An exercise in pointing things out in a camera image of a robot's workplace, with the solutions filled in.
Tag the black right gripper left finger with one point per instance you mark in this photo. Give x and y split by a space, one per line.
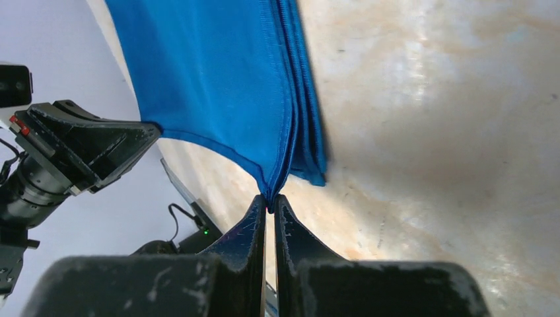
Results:
225 279

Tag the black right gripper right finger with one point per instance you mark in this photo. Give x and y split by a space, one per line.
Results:
313 280

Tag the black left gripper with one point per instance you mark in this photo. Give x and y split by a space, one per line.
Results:
83 151

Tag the blue cloth napkin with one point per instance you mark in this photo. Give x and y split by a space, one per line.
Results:
231 76

